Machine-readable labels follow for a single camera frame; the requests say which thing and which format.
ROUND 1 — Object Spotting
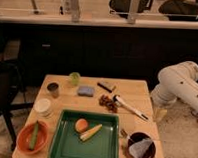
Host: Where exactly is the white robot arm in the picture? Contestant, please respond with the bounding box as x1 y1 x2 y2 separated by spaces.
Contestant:
151 61 198 112

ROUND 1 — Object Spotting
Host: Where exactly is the green plastic cup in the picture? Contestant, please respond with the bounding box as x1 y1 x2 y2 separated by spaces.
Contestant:
69 72 81 86

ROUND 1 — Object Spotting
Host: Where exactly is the dark rectangular brush block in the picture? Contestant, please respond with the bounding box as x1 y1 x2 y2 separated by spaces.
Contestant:
97 82 116 93

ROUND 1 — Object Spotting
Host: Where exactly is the blue sponge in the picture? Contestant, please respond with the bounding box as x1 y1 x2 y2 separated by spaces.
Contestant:
77 86 95 97

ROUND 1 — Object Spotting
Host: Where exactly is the orange peach fruit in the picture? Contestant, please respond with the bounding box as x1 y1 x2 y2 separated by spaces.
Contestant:
75 119 88 133

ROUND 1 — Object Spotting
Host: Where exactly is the metal fork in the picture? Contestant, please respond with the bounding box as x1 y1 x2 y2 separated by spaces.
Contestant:
120 129 130 139

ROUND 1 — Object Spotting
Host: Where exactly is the green plastic tray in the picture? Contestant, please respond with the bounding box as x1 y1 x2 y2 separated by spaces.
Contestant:
48 110 119 158

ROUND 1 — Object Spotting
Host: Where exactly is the wooden table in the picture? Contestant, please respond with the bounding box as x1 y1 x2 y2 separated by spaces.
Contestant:
12 75 164 158

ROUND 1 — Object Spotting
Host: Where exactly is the grey crumpled cloth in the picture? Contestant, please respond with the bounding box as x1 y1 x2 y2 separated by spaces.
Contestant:
129 138 152 158

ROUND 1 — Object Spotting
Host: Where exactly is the green cucumber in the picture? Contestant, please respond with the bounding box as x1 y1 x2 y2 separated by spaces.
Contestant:
29 121 39 150

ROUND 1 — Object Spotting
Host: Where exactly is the dark brown bowl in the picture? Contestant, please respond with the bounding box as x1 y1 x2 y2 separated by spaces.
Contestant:
127 132 156 158

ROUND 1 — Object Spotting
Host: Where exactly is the black office chair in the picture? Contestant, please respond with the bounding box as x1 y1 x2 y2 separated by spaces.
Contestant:
0 61 33 150

